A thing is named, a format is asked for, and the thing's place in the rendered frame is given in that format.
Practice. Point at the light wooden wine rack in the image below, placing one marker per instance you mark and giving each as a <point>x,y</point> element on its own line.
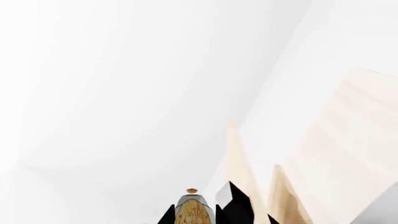
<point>335,149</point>

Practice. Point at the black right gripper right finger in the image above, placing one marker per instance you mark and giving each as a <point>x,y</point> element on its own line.
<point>220,218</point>

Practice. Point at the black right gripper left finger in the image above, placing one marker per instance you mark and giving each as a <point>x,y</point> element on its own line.
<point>168,218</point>

